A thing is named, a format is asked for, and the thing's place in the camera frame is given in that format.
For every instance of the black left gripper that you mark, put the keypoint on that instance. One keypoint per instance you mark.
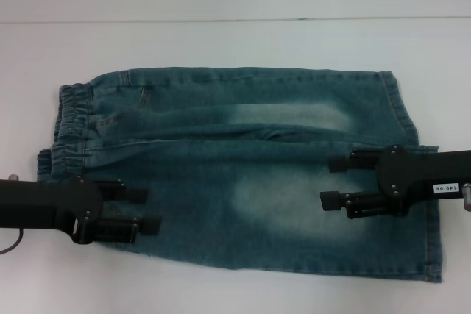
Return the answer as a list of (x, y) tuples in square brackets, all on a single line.
[(37, 203)]

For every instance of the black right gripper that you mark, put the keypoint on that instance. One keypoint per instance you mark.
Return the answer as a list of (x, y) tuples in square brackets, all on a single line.
[(404, 170)]

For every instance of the blue denim shorts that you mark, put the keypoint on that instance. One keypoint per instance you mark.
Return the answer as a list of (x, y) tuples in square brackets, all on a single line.
[(221, 181)]

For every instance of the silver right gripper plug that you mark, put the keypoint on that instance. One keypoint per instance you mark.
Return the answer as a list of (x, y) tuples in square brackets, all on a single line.
[(467, 196)]

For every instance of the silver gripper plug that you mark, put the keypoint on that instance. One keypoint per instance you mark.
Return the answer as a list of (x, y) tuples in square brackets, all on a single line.
[(13, 177), (467, 196)]

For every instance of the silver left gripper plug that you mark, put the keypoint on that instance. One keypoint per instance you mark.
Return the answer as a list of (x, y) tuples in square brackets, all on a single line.
[(13, 177)]

